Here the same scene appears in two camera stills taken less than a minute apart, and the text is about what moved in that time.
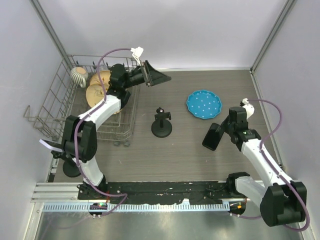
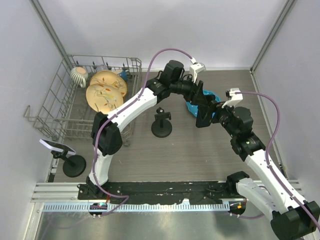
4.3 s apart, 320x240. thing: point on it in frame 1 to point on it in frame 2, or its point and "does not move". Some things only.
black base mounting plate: (161, 192) does not move
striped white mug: (79, 75) does not move
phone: (52, 145) does not move
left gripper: (154, 77) to (196, 95)
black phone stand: (162, 126) does not move
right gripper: (223, 127) to (215, 107)
